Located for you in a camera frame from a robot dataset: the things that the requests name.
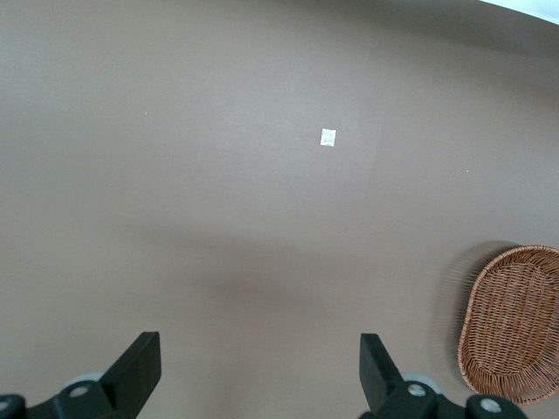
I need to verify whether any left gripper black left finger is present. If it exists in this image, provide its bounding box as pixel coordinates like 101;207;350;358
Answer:
0;331;162;419

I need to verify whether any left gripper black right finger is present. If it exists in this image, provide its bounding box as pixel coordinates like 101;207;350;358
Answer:
360;333;528;419

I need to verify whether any brown wicker basket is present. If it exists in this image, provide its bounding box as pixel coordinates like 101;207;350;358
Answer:
460;244;559;406

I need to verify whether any brown table cover sheet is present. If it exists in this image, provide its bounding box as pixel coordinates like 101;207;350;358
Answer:
0;0;559;419

